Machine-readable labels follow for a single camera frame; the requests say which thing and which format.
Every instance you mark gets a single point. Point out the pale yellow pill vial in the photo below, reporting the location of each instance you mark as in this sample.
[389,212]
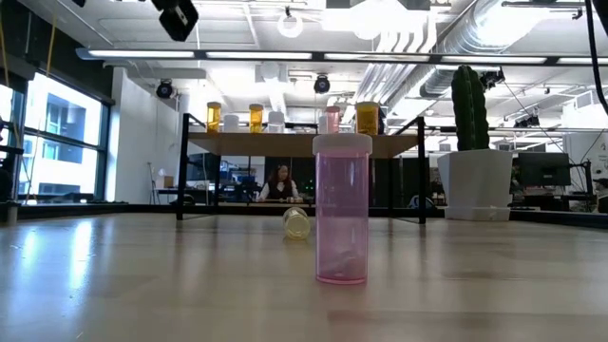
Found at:
[297,224]

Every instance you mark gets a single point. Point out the person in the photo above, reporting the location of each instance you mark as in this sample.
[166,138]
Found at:
[280,187]
[602,195]

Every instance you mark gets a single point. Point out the black hanging spotlight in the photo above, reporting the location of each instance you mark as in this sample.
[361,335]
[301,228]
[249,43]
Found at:
[164,89]
[321,84]

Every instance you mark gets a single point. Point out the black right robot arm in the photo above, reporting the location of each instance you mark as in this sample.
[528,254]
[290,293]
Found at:
[603,12]

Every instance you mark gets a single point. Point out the long light bar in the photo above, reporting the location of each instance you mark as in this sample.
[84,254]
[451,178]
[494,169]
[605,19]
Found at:
[142,53]

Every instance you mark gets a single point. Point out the pink pill bottle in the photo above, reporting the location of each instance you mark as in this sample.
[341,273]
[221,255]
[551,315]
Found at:
[333,121]
[342,214]

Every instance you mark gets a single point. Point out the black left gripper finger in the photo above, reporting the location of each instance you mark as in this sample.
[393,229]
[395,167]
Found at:
[178,21]

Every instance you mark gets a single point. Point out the white plastic bottle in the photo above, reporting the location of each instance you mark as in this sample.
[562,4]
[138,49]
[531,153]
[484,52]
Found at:
[231,124]
[322,126]

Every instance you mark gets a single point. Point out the wooden shelf black metal frame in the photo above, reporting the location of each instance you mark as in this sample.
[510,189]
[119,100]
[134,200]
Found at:
[266,145]

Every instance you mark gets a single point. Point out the small orange pill bottle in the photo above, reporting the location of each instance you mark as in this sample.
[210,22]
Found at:
[256,119]
[214,119]

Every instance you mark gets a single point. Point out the large orange pill bottle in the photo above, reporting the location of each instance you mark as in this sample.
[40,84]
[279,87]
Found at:
[367,121]

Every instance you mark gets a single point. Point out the green cactus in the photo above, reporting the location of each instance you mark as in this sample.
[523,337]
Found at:
[469,109]

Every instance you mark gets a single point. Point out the black computer monitor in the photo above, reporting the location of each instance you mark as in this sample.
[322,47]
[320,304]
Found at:
[199,166]
[544,168]

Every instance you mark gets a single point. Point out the black aluminium rig frame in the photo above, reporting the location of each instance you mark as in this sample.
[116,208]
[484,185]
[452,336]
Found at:
[95,209]

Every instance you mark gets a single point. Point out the white hexagonal planter pot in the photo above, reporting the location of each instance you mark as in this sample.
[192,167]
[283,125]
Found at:
[475,185]

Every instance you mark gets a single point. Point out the silver ventilation duct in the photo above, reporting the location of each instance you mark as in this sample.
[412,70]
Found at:
[475,33]

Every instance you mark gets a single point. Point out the cardboard box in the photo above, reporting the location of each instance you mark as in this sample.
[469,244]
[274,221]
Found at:
[166,181]

